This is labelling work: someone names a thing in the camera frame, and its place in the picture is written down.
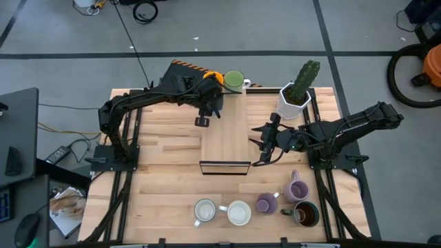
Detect coiled black cable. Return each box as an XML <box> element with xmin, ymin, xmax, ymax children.
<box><xmin>132</xmin><ymin>0</ymin><xmax>159</xmax><ymax>25</ymax></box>

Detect blue white leaf pattern mug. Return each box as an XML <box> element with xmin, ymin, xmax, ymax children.
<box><xmin>192</xmin><ymin>198</ymin><xmax>218</xmax><ymax>228</ymax></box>

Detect green mug white handle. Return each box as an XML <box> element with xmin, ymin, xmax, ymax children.
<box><xmin>223</xmin><ymin>70</ymin><xmax>252</xmax><ymax>94</ymax></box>

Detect orange mug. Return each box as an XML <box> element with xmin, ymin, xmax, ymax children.
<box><xmin>202</xmin><ymin>70</ymin><xmax>225</xmax><ymax>86</ymax></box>

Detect grey desk panel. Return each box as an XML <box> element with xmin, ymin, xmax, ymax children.
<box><xmin>0</xmin><ymin>87</ymin><xmax>39</xmax><ymax>189</ymax></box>

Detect black ramp orange stripes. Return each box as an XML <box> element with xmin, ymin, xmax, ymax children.
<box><xmin>160</xmin><ymin>59</ymin><xmax>263</xmax><ymax>89</ymax></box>

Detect orange vacuum cleaner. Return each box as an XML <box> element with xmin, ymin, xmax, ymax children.
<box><xmin>409</xmin><ymin>43</ymin><xmax>441</xmax><ymax>89</ymax></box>

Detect wooden shelf black metal frame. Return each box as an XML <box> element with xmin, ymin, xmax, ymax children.
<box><xmin>198</xmin><ymin>87</ymin><xmax>252</xmax><ymax>176</ymax></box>

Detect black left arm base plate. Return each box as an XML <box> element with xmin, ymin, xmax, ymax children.
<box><xmin>90</xmin><ymin>143</ymin><xmax>141</xmax><ymax>172</ymax></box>

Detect dark green mug brown inside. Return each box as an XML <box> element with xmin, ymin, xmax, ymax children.
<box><xmin>280</xmin><ymin>200</ymin><xmax>321</xmax><ymax>229</ymax></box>

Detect black aluminium table frame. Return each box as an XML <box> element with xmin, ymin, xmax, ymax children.
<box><xmin>81</xmin><ymin>86</ymin><xmax>373</xmax><ymax>248</ymax></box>

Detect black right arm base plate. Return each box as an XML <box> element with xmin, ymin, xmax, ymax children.
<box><xmin>307</xmin><ymin>139</ymin><xmax>370</xmax><ymax>170</ymax></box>

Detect black power adapter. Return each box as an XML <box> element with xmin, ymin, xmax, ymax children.
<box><xmin>44</xmin><ymin>145</ymin><xmax>72</xmax><ymax>165</ymax></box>

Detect black vacuum hose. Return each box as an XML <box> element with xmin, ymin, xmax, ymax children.
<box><xmin>386</xmin><ymin>43</ymin><xmax>441</xmax><ymax>110</ymax></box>

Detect black computer mouse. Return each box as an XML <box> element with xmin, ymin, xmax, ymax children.
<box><xmin>14</xmin><ymin>213</ymin><xmax>41</xmax><ymax>248</ymax></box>

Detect crumpled brown paper bag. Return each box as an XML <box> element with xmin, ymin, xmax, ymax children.
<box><xmin>50</xmin><ymin>187</ymin><xmax>87</xmax><ymax>221</ymax></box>

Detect long black floor cable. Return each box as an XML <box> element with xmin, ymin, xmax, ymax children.
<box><xmin>110</xmin><ymin>0</ymin><xmax>152</xmax><ymax>90</ymax></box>

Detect dark purple mug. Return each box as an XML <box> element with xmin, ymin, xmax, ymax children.
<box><xmin>256</xmin><ymin>192</ymin><xmax>280</xmax><ymax>216</ymax></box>

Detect thin black floor cable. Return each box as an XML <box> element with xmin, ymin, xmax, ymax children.
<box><xmin>37</xmin><ymin>103</ymin><xmax>101</xmax><ymax>111</ymax></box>

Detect yellow floor cable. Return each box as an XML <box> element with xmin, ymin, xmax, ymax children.
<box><xmin>37</xmin><ymin>122</ymin><xmax>103</xmax><ymax>136</ymax></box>

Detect dark desk surface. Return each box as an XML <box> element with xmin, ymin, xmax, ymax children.
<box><xmin>0</xmin><ymin>174</ymin><xmax>51</xmax><ymax>248</ymax></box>

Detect black keyboard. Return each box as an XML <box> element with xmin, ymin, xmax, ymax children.
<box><xmin>0</xmin><ymin>187</ymin><xmax>14</xmax><ymax>224</ymax></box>

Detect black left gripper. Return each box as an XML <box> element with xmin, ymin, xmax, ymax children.
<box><xmin>192</xmin><ymin>77</ymin><xmax>227</xmax><ymax>128</ymax></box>

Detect small black desk object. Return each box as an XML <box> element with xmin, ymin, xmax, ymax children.
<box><xmin>5</xmin><ymin>146</ymin><xmax>23</xmax><ymax>177</ymax></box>

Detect lavender mug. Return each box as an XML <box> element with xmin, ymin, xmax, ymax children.
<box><xmin>282</xmin><ymin>168</ymin><xmax>311</xmax><ymax>203</ymax></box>

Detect teal mug white handle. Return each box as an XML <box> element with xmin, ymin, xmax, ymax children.
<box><xmin>218</xmin><ymin>199</ymin><xmax>252</xmax><ymax>227</ymax></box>

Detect white flat board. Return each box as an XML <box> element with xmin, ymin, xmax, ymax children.
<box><xmin>49</xmin><ymin>206</ymin><xmax>83</xmax><ymax>239</ymax></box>

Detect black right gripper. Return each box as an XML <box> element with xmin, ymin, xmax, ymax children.
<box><xmin>247</xmin><ymin>112</ymin><xmax>289</xmax><ymax>163</ymax></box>

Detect black equipment case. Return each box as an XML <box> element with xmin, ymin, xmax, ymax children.
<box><xmin>403</xmin><ymin>0</ymin><xmax>441</xmax><ymax>44</ymax></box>

